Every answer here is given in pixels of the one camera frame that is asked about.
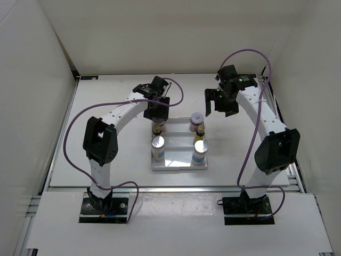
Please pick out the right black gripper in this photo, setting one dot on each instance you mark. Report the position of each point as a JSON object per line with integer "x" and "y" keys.
{"x": 212, "y": 95}

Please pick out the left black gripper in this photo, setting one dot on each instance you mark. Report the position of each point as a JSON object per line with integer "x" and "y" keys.
{"x": 163, "y": 113}

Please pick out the yellow label bottle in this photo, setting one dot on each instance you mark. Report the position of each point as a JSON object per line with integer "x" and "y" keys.
{"x": 200, "y": 133}
{"x": 156, "y": 130}

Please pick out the blue label shaker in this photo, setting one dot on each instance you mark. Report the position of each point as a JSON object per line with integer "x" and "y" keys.
{"x": 158, "y": 148}
{"x": 199, "y": 153}

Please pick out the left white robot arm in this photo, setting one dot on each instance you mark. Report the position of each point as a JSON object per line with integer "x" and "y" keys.
{"x": 101, "y": 135}

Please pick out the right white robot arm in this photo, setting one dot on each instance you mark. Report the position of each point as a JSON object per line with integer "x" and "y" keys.
{"x": 279, "y": 144}

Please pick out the white divided tray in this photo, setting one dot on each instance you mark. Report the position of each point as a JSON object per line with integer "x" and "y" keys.
{"x": 178, "y": 148}

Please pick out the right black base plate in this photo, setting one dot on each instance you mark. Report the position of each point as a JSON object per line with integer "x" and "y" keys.
{"x": 237, "y": 214}

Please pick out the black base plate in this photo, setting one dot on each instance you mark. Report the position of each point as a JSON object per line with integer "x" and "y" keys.
{"x": 117, "y": 214}
{"x": 237, "y": 214}

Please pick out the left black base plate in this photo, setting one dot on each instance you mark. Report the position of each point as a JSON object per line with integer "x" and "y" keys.
{"x": 117, "y": 214}

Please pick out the aluminium front rail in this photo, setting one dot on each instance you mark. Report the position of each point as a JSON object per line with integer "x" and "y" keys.
{"x": 128, "y": 189}

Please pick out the aluminium left rail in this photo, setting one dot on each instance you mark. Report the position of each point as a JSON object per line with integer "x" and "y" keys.
{"x": 20, "y": 248}

